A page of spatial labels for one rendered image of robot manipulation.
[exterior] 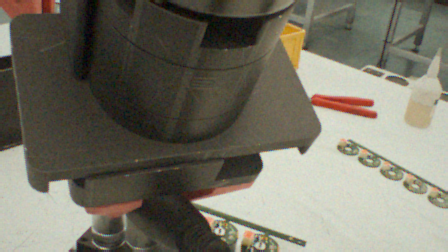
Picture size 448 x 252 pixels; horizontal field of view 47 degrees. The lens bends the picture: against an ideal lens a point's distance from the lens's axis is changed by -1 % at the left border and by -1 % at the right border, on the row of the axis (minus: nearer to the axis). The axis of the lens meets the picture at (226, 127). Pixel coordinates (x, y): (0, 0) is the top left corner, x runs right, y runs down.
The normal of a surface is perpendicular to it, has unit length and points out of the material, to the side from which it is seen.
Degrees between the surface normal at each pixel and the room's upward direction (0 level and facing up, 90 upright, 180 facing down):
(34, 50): 26
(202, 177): 116
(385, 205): 0
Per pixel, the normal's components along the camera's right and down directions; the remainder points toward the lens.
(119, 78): -0.61, 0.53
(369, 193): 0.11, -0.86
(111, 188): 0.30, 0.82
